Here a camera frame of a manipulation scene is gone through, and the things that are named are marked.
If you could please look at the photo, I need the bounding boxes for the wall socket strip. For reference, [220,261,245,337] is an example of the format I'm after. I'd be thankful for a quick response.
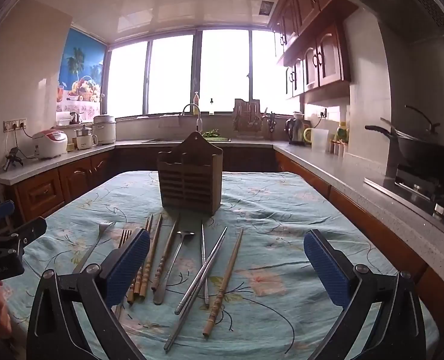
[3,118,27,133]

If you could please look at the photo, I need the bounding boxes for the steel electric kettle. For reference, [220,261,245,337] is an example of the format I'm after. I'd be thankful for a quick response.
[285,117,307,145]

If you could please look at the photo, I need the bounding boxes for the black wok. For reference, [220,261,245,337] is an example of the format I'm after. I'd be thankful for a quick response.
[364,105,444,175]

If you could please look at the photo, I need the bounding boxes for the wooden upper cabinets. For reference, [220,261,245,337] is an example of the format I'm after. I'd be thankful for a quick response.
[269,0,359,100]

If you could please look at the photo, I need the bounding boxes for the teal floral tablecloth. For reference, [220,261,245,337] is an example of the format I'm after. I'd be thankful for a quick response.
[0,170,440,360]

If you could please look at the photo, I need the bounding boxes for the white electric cooker pot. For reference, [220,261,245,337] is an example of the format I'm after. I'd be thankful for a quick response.
[93,115,116,146]

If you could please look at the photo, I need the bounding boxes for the small white kitchen appliance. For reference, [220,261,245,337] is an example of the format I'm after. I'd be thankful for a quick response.
[74,127,98,151]

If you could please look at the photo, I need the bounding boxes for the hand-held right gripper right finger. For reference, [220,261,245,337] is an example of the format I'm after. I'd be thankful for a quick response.
[303,229,427,360]

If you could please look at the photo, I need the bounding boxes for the small black tripod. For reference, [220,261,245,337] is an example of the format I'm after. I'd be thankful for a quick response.
[4,147,24,171]

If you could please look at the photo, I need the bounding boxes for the kitchen window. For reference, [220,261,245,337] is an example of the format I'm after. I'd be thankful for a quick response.
[105,26,301,119]

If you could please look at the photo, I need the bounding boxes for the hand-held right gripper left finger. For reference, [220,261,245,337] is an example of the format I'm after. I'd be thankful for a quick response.
[26,228,151,360]

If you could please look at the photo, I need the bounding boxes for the white and red rice cooker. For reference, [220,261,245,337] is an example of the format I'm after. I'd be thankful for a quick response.
[32,129,68,159]

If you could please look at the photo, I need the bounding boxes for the gas stove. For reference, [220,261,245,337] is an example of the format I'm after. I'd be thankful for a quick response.
[364,163,444,229]

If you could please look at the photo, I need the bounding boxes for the silver spoon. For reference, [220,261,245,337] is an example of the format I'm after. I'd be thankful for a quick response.
[153,230,195,306]

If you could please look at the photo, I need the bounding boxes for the range hood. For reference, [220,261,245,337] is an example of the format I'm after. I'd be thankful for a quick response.
[332,0,444,44]

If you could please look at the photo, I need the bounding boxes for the white pitcher with green handle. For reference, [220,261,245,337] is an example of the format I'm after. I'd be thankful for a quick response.
[304,127,329,152]

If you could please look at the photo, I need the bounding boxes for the black scissors holder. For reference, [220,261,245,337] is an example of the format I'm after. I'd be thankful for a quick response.
[263,108,279,134]

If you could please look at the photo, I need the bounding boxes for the fruit and palm wall poster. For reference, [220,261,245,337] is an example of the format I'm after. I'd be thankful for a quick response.
[56,26,106,114]

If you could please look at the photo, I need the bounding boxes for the steel kitchen faucet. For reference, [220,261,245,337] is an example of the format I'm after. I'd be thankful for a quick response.
[182,103,203,134]

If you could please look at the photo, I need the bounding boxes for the wooden knife rack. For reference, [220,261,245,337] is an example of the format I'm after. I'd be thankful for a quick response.
[232,98,263,136]

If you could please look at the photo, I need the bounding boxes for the wooden utensil holder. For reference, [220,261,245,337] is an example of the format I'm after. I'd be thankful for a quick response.
[156,131,223,216]

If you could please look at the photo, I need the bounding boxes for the metal chopstick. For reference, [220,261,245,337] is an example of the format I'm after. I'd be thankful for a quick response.
[201,221,210,306]
[164,235,226,352]
[174,226,228,316]

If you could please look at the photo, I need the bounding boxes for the spiral-carved wooden chopstick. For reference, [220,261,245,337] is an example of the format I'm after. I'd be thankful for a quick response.
[151,214,180,292]

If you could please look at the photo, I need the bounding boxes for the row of seasoning jars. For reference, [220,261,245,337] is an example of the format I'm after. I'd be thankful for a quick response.
[329,139,348,156]

